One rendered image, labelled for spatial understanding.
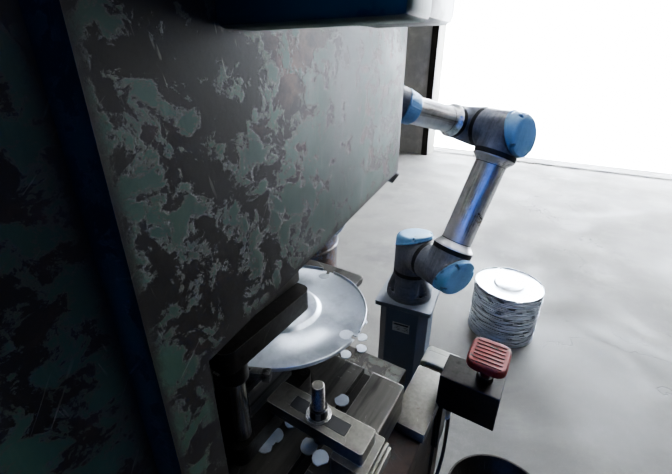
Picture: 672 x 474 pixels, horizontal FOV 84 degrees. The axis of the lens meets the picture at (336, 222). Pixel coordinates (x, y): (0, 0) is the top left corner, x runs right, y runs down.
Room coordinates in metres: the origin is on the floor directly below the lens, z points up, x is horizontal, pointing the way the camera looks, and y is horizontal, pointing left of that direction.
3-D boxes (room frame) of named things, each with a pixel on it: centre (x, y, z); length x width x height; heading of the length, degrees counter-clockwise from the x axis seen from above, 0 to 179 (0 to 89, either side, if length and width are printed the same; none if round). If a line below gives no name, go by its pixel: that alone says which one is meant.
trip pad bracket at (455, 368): (0.46, -0.23, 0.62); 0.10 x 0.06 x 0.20; 58
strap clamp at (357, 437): (0.34, 0.02, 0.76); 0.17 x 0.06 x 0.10; 58
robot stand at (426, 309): (1.07, -0.25, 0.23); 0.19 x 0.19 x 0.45; 65
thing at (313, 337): (0.54, 0.09, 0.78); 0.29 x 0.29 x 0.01
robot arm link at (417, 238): (1.07, -0.26, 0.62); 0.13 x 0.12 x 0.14; 29
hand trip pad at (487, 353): (0.45, -0.24, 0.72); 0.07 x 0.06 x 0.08; 148
